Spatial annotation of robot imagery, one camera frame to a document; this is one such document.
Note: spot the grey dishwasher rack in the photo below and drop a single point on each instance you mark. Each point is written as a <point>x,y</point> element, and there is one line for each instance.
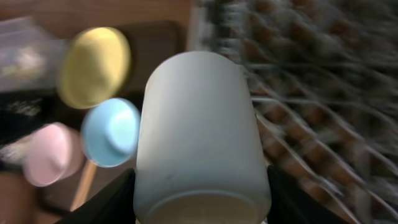
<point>323,82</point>

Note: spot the yellow plate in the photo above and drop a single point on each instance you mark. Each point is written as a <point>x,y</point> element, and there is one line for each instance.
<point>95,68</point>

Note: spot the clear plastic waste bin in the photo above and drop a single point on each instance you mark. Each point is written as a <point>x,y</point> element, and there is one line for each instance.
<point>30,56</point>

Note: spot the dark brown serving tray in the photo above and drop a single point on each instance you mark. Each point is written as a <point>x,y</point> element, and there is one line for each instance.
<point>151,43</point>

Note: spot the black waste bin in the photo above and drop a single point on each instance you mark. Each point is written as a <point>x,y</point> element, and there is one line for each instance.
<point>24,112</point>

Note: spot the pink white bowl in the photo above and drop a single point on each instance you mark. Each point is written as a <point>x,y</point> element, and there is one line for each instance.
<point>54,153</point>

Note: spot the white green cup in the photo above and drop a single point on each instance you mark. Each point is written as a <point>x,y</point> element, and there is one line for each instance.
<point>199,158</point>

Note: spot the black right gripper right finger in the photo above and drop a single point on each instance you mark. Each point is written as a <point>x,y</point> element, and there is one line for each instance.
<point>292,205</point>

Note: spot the light blue bowl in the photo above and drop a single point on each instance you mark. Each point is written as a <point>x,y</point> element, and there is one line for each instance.
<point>110,132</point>

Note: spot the wooden chopstick left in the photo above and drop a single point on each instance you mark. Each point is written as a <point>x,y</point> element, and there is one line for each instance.
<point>84,185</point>

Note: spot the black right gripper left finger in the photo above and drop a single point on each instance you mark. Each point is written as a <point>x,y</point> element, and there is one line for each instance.
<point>112,205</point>

